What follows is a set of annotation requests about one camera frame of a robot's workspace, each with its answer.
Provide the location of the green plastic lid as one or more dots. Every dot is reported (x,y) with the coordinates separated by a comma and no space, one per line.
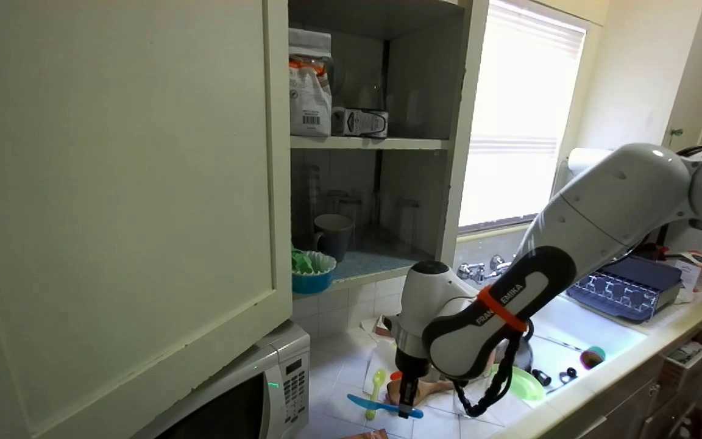
(530,387)

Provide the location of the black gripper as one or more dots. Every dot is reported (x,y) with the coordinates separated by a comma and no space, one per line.
(413,366)

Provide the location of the cream wall cabinet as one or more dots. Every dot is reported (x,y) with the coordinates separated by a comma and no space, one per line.
(415,145)

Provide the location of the wooden spoon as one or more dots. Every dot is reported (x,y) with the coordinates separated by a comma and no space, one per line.
(437,389)

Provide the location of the blue bowl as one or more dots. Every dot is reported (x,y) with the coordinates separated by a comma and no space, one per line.
(313,280)

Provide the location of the cream cabinet door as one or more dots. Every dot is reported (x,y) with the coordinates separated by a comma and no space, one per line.
(114,203)

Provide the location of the white tissue box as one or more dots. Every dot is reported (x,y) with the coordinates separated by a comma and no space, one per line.
(692,270)

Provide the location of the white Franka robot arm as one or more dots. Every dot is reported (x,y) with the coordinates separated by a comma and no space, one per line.
(609,210)

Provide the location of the chrome faucet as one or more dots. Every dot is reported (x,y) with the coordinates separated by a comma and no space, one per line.
(489,270)

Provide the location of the cream base cabinet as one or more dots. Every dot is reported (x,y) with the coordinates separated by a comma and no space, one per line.
(658,382)

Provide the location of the white paper towel roll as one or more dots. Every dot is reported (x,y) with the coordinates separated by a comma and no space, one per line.
(585,162)

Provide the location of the white microwave oven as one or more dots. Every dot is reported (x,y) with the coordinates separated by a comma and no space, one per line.
(273,392)

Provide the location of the white food bag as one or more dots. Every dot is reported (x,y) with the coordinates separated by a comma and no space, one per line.
(309,99)

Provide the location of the white window blind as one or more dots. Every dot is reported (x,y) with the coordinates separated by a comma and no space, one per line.
(523,122)

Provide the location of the grey mug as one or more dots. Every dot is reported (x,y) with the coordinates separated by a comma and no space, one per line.
(337,238)

